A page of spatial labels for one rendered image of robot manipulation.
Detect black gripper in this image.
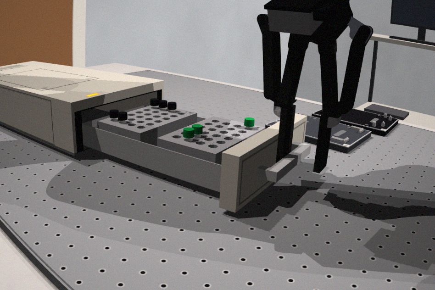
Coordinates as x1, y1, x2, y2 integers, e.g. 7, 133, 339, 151
257, 0, 373, 173

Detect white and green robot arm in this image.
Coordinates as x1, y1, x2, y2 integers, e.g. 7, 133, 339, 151
264, 0, 336, 35

